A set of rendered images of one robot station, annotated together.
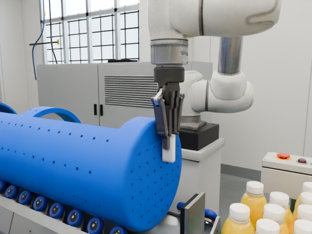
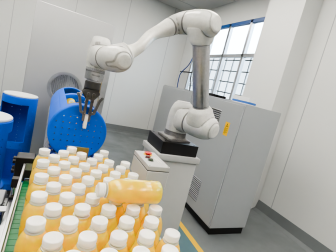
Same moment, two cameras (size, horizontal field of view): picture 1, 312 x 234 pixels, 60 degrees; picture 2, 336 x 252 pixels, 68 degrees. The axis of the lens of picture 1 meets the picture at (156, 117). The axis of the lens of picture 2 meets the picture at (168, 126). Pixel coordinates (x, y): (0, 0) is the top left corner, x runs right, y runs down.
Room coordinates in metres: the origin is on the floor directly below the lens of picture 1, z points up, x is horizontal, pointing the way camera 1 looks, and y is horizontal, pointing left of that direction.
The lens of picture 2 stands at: (-0.16, -1.01, 1.42)
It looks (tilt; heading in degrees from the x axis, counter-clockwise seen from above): 9 degrees down; 32
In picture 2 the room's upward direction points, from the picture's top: 14 degrees clockwise
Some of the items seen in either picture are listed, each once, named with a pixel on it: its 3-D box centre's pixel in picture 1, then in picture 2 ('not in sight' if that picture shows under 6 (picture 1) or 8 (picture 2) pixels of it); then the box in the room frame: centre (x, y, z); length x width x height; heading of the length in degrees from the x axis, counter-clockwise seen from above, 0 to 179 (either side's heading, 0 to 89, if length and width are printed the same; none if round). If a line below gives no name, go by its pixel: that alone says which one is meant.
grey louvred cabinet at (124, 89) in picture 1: (114, 126); (194, 143); (3.10, 0.48, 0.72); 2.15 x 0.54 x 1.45; 57
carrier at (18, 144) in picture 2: not in sight; (14, 140); (1.03, 1.33, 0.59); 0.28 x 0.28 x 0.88
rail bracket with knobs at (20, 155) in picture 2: not in sight; (25, 166); (0.41, -0.02, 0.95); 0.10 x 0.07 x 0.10; 148
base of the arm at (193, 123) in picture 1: (181, 119); (173, 133); (1.37, -0.13, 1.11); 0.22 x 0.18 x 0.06; 64
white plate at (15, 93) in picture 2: not in sight; (21, 94); (1.03, 1.33, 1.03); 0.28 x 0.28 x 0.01
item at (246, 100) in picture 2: not in sight; (244, 100); (2.65, -0.17, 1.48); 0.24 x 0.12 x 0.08; 65
